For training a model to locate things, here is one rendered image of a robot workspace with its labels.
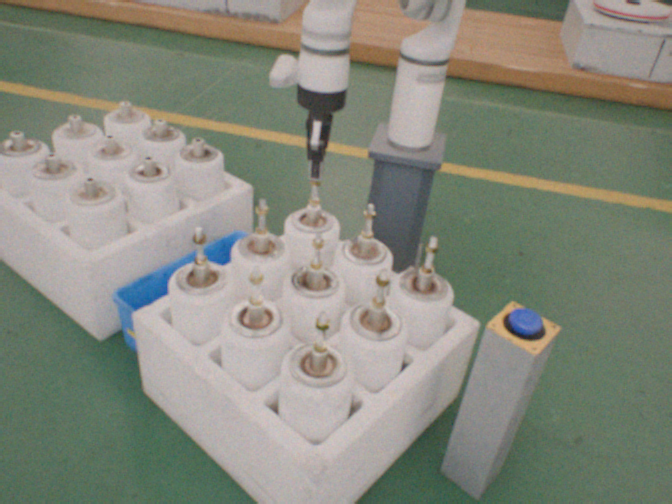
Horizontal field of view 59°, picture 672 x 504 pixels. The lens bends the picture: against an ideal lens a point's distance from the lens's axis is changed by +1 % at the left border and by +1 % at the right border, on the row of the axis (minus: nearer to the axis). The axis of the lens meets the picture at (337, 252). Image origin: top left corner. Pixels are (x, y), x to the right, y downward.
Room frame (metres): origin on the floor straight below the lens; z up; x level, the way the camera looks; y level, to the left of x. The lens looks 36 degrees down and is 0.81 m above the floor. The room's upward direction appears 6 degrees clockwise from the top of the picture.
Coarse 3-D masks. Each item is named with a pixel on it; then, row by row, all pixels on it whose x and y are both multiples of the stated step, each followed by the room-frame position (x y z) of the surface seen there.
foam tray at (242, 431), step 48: (144, 336) 0.63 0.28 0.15; (336, 336) 0.65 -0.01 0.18; (144, 384) 0.65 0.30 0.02; (192, 384) 0.56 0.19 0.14; (432, 384) 0.62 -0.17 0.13; (192, 432) 0.57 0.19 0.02; (240, 432) 0.50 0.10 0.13; (288, 432) 0.47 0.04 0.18; (336, 432) 0.47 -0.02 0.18; (384, 432) 0.53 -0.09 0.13; (240, 480) 0.50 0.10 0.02; (288, 480) 0.44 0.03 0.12; (336, 480) 0.45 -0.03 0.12
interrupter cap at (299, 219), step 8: (304, 208) 0.88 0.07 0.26; (296, 216) 0.86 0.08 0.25; (304, 216) 0.86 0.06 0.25; (320, 216) 0.87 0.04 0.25; (328, 216) 0.87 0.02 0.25; (296, 224) 0.83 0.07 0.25; (304, 224) 0.84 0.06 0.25; (320, 224) 0.85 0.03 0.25; (328, 224) 0.84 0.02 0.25; (312, 232) 0.81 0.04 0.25
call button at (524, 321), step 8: (512, 312) 0.57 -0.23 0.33; (520, 312) 0.57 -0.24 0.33; (528, 312) 0.58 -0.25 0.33; (512, 320) 0.56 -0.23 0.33; (520, 320) 0.56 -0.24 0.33; (528, 320) 0.56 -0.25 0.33; (536, 320) 0.56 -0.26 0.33; (520, 328) 0.55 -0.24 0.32; (528, 328) 0.55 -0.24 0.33; (536, 328) 0.55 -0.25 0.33
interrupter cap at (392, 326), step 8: (360, 304) 0.64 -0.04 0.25; (368, 304) 0.64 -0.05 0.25; (352, 312) 0.62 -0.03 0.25; (360, 312) 0.63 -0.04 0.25; (368, 312) 0.63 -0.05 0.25; (392, 312) 0.63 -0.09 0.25; (352, 320) 0.61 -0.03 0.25; (360, 320) 0.61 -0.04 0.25; (384, 320) 0.62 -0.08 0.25; (392, 320) 0.62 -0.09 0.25; (400, 320) 0.62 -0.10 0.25; (352, 328) 0.59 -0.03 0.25; (360, 328) 0.59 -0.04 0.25; (368, 328) 0.60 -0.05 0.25; (376, 328) 0.60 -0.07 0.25; (384, 328) 0.60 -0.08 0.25; (392, 328) 0.60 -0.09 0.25; (400, 328) 0.60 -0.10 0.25; (368, 336) 0.58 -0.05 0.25; (376, 336) 0.58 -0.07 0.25; (384, 336) 0.58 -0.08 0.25; (392, 336) 0.58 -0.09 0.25
